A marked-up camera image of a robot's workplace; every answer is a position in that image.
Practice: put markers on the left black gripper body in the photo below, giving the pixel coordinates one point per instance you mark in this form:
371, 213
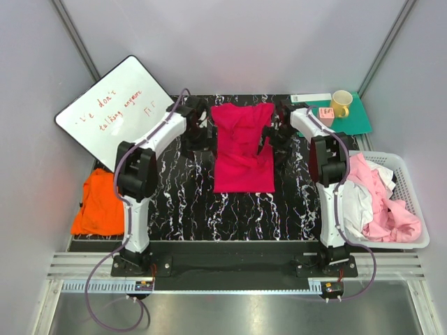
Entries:
197, 139

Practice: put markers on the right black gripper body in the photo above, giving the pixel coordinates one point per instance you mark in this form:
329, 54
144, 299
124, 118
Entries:
279, 138

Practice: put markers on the magenta t shirt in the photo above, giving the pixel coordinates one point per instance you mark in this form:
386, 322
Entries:
240, 166

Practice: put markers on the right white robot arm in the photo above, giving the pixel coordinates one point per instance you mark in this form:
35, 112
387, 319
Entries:
328, 167

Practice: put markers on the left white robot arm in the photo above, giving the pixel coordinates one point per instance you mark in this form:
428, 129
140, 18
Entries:
136, 177

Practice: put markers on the pink cube block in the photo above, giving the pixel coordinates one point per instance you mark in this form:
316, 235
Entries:
326, 114

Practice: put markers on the yellow mug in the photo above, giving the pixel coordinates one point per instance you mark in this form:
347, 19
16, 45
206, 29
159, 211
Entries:
340, 103

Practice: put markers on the green cutting mat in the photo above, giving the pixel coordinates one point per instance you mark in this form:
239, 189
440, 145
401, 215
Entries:
357, 123

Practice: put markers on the white board with red writing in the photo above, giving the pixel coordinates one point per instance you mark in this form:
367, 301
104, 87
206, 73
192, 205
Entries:
123, 105

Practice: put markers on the white t shirt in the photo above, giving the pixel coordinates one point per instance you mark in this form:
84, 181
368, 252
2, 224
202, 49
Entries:
357, 201

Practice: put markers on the orange folded t shirt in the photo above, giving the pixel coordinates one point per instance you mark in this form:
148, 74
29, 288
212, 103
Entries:
101, 212

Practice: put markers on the white plastic laundry basket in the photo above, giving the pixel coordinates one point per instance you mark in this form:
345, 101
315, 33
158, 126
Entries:
403, 190

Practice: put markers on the pink t shirt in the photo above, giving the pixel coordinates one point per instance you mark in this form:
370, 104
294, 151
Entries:
391, 221

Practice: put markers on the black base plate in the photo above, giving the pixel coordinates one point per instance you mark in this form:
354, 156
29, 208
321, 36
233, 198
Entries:
301, 258

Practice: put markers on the aluminium rail frame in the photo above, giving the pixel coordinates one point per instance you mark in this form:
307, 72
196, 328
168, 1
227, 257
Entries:
389, 296

